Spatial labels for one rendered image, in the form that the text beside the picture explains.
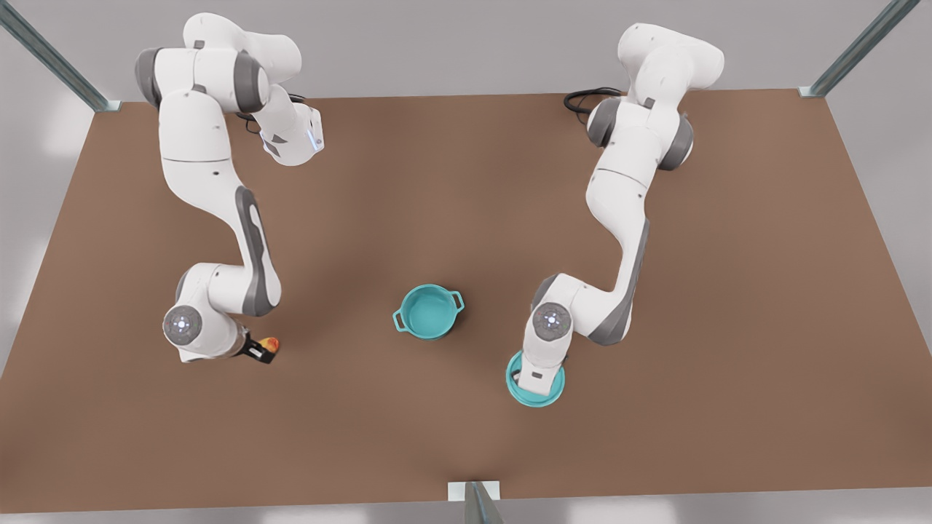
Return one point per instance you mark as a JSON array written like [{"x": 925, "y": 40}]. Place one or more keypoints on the orange potato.
[{"x": 271, "y": 343}]

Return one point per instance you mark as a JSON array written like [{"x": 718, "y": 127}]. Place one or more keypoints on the teal pot lid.
[{"x": 518, "y": 389}]

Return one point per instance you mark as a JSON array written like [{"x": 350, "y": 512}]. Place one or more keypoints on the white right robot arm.
[{"x": 211, "y": 182}]

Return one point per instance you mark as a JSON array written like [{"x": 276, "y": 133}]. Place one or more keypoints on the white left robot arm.
[{"x": 626, "y": 189}]

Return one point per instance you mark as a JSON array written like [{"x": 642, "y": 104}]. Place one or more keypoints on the teal pot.
[{"x": 429, "y": 311}]

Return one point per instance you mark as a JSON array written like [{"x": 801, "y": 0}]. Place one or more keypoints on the silver frame post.
[
  {"x": 477, "y": 502},
  {"x": 855, "y": 49},
  {"x": 54, "y": 57}
]

